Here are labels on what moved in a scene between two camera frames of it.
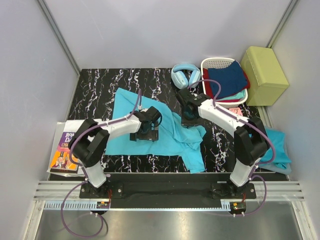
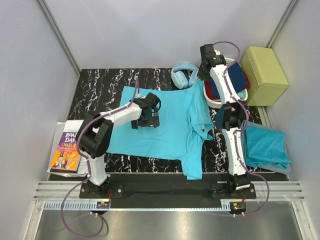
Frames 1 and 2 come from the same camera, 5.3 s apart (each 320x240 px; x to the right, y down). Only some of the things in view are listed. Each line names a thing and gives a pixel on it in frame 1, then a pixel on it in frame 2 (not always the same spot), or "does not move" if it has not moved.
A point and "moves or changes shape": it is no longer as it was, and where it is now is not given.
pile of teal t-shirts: [282, 161] does not move
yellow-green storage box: [267, 79] does not move
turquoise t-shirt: [174, 138] moves or changes shape
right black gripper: [185, 123] to [202, 76]
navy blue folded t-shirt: [232, 78] does not move
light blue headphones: [180, 79] does not move
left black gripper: [144, 136] to [146, 122]
